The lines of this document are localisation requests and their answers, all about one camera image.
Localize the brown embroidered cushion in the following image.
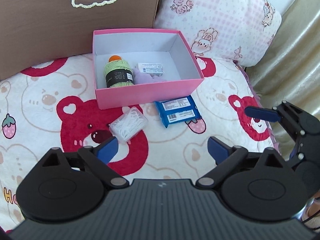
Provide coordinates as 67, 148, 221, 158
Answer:
1, 0, 159, 79

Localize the orange ball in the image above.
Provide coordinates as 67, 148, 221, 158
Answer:
108, 55, 121, 62

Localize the white tissue packet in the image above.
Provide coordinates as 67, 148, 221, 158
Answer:
137, 62, 163, 76

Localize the pink cardboard box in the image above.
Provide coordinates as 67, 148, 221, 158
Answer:
93, 29, 204, 109

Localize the clear floss pick box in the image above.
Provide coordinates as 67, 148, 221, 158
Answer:
109, 107, 148, 142

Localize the purple plush toy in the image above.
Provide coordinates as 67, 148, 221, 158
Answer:
132, 68, 166, 85

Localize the pink white bunny pillow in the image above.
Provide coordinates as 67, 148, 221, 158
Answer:
154, 0, 281, 67

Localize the blue wet wipes pack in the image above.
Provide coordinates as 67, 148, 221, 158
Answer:
155, 95, 202, 128

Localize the beige satin bed cover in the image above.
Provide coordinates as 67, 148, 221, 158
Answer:
243, 0, 320, 160

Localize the green yarn ball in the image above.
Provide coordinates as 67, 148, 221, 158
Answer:
104, 60, 134, 88

